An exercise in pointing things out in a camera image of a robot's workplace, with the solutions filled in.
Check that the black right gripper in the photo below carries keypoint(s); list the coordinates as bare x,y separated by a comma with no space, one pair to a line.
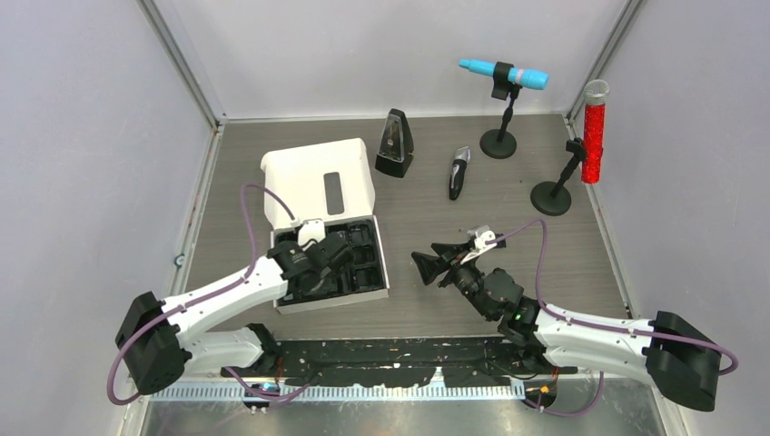
430,267

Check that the white box with black tray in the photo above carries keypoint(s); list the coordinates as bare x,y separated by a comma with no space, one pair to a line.
329,181

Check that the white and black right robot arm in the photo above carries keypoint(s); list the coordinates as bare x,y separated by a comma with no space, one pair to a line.
667,352

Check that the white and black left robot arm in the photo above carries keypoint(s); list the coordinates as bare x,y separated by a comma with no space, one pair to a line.
161,340

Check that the black and silver hair clipper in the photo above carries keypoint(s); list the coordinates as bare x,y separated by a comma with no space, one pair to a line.
457,172

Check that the black metronome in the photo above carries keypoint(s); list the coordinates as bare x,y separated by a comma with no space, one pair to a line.
396,145

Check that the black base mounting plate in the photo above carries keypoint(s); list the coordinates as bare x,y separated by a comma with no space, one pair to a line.
399,363

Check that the black stand of red microphone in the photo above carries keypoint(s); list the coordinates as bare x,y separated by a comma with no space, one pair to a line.
553,198

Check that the blue microphone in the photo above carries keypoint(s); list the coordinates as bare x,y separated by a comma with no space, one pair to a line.
527,78

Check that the red glitter microphone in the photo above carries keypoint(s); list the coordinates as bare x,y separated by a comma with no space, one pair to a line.
595,94

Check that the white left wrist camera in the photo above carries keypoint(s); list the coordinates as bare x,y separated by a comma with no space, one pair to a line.
310,232

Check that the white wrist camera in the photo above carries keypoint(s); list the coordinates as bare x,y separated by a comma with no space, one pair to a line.
481,240
310,232

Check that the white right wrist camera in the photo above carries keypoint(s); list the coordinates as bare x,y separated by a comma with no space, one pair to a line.
481,240

